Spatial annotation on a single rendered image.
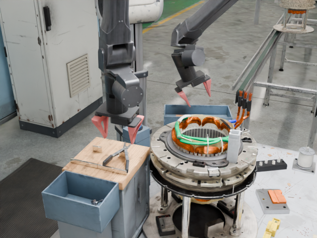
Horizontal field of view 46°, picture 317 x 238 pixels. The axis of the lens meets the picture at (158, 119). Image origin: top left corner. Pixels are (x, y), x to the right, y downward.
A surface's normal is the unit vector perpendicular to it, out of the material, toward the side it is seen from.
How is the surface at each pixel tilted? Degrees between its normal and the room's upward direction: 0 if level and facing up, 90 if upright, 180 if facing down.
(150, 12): 108
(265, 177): 0
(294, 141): 0
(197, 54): 75
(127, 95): 94
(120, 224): 90
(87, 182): 90
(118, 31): 96
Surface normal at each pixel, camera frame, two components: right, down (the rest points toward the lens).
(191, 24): -0.72, -0.07
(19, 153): 0.00, -0.89
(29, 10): -0.42, 0.41
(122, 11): 0.48, 0.51
